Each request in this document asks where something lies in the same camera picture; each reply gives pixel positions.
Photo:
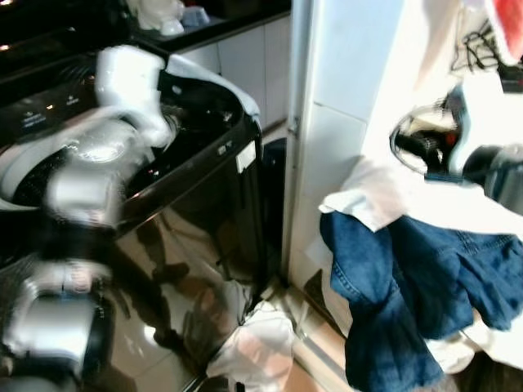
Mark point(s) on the white garment under jeans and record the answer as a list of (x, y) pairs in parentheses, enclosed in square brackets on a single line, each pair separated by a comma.
[(482, 343)]

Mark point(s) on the white shirt over jeans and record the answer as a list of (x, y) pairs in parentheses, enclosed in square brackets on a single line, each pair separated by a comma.
[(384, 192)]

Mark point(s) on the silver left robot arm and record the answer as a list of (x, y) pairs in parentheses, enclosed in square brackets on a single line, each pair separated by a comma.
[(82, 192)]

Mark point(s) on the white garment on washer rim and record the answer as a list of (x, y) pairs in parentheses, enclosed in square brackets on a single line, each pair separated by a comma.
[(225, 90)]

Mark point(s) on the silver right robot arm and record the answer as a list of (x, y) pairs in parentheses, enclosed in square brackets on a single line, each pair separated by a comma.
[(500, 175)]

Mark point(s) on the white cabinet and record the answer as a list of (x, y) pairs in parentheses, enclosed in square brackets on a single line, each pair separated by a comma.
[(245, 69)]

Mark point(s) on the white cloth on floor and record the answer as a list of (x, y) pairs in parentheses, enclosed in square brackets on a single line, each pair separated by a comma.
[(257, 343)]

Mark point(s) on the small pale blue object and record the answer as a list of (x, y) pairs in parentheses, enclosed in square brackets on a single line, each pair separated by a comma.
[(197, 18)]

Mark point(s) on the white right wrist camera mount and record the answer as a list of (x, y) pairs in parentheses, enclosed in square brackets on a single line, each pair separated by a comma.
[(464, 122)]

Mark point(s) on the black top-load washing machine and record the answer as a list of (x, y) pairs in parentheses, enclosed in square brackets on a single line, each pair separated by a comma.
[(192, 216)]

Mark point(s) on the red and white fluffy hat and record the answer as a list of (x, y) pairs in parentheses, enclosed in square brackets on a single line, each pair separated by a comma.
[(508, 24)]

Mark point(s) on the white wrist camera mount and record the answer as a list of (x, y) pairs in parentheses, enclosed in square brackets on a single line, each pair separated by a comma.
[(464, 122), (127, 82)]

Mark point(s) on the blue denim jeans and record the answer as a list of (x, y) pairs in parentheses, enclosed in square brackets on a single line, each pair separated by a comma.
[(409, 278)]

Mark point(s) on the black countertop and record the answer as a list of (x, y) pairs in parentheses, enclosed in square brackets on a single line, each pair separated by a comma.
[(245, 20)]

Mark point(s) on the white figurine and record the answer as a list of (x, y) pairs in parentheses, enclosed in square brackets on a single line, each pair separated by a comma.
[(159, 15)]

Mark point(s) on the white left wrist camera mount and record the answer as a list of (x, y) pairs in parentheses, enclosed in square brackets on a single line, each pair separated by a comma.
[(127, 82)]

